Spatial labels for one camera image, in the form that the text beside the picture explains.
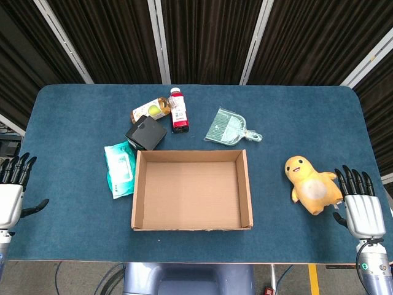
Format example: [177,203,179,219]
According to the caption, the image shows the right black-fingered robot hand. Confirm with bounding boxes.
[333,165,387,240]

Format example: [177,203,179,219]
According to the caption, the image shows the left black-fingered robot hand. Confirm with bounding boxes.
[0,152,50,231]

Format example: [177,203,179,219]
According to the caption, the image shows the yellow plush toy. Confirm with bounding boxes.
[284,155,344,216]

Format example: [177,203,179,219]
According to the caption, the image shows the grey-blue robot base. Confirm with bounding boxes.
[122,262,255,295]

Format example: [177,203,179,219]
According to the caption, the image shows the black square box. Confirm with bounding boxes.
[125,115,168,151]

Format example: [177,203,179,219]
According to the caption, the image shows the open cardboard box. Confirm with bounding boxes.
[131,149,254,232]

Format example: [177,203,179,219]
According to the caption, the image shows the blue table mat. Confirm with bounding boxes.
[7,84,388,264]

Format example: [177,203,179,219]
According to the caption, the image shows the green wet wipes pack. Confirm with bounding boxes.
[104,141,138,200]

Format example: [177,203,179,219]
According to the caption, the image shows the pale green dustpan brush set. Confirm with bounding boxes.
[204,107,263,147]

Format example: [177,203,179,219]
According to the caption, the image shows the yellow tea bottle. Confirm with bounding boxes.
[131,96,172,124]

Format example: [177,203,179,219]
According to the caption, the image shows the red juice bottle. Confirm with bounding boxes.
[169,87,190,134]

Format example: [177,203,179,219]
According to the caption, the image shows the white partition post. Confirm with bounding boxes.
[239,0,275,85]
[33,0,95,85]
[0,114,26,137]
[340,36,393,87]
[147,0,172,85]

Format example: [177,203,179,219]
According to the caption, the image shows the blue floor cable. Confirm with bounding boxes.
[54,262,64,295]
[275,264,294,295]

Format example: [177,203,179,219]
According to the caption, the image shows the grey floor cable bundle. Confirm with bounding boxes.
[93,263,126,295]

